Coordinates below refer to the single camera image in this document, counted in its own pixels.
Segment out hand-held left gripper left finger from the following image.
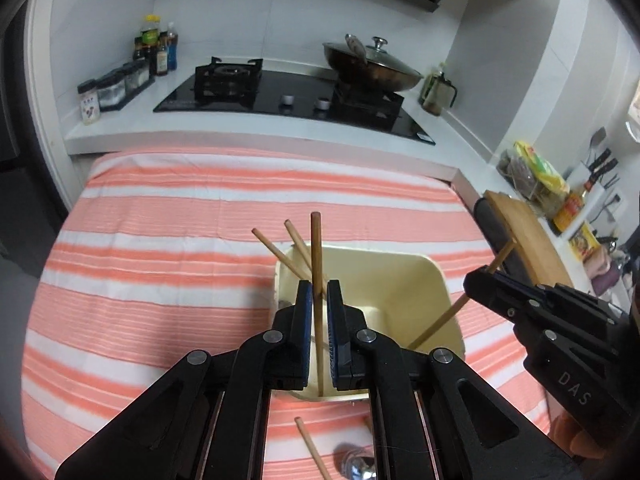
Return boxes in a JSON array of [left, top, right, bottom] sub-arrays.
[[54, 280, 316, 480]]

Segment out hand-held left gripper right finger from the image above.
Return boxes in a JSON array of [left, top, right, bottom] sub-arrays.
[[326, 280, 588, 480]]

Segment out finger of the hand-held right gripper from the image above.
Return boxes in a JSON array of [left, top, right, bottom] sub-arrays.
[[463, 272, 557, 337], [481, 266, 620, 325]]

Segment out cream plastic utensil container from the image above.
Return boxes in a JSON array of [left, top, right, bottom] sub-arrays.
[[274, 244, 467, 404]]

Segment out person's right hand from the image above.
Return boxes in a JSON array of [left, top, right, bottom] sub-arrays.
[[549, 405, 604, 461]]

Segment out purple cup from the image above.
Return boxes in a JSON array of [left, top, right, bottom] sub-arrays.
[[590, 254, 632, 297]]

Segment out wooden cutting board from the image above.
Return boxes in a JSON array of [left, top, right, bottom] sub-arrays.
[[483, 190, 576, 294]]

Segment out cooking oil bottle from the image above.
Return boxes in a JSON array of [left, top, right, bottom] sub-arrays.
[[552, 187, 586, 234]]

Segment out bagged food in rack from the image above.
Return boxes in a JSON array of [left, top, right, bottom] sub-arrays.
[[497, 152, 562, 219]]

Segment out white knife holder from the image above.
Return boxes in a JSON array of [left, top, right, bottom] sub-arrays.
[[570, 160, 624, 212]]

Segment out yellow snack bag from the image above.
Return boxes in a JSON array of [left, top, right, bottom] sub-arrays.
[[513, 140, 571, 194]]

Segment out metal spoon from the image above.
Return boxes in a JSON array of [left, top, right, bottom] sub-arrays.
[[341, 452, 377, 480]]

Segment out black spatula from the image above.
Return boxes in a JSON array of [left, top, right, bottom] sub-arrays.
[[588, 127, 609, 162]]

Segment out orange white striped cloth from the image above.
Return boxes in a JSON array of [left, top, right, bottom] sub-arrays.
[[20, 147, 556, 480]]

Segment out green glass pitcher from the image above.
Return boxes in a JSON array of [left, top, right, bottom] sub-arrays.
[[420, 63, 459, 117]]

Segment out black glass gas stove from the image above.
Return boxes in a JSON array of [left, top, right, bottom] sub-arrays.
[[152, 57, 437, 146]]

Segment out dark wok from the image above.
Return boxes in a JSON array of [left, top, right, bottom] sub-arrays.
[[324, 47, 426, 94]]

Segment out glass wok lid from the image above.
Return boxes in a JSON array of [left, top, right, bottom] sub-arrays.
[[322, 35, 426, 70]]

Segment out brown sauce bottle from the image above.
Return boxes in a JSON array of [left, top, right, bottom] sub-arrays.
[[155, 32, 170, 77]]

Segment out blue label sauce bottle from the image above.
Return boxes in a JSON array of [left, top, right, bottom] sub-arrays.
[[166, 22, 179, 71]]

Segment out white spice shaker black lid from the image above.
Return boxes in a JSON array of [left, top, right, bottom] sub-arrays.
[[77, 80, 103, 125]]

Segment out yellow cap sauce bottle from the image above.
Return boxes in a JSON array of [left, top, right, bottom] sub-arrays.
[[139, 14, 161, 62]]

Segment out white wall outlet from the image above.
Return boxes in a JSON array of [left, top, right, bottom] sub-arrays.
[[600, 192, 624, 221]]

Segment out black handle knife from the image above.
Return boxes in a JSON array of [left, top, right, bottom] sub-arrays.
[[590, 148, 619, 187]]

